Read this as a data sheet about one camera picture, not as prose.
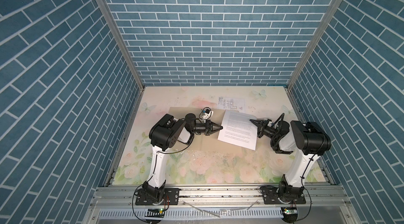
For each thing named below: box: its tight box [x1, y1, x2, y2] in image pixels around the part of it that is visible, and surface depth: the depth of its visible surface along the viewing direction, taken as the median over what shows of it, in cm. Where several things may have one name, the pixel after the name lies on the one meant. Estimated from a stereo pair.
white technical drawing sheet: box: [217, 96, 246, 114], surface depth 114 cm
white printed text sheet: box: [217, 109, 258, 151], surface depth 89 cm
